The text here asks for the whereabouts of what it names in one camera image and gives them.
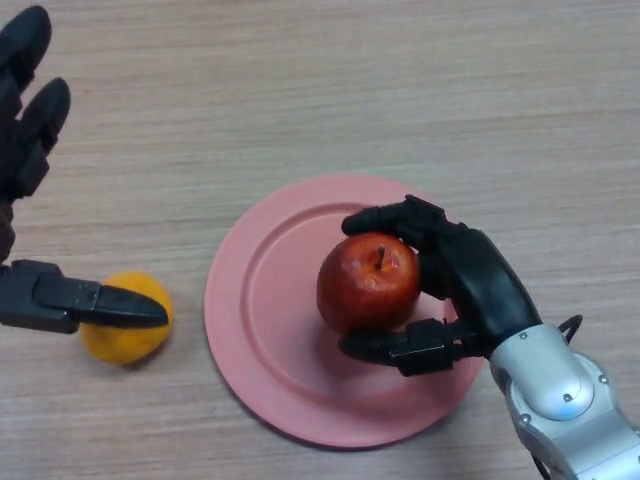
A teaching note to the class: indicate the yellow pear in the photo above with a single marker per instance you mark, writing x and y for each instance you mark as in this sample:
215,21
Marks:
125,345

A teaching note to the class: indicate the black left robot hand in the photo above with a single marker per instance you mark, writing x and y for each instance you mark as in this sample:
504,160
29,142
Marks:
40,300

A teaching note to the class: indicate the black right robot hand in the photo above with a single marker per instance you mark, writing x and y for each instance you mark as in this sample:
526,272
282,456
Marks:
480,280

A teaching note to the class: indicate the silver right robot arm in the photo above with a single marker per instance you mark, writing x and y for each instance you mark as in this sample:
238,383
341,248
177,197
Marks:
565,400

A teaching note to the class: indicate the red apple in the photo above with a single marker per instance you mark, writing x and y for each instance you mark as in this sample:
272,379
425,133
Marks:
365,290

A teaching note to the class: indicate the pink round plate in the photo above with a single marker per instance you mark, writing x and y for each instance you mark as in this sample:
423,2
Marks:
270,320

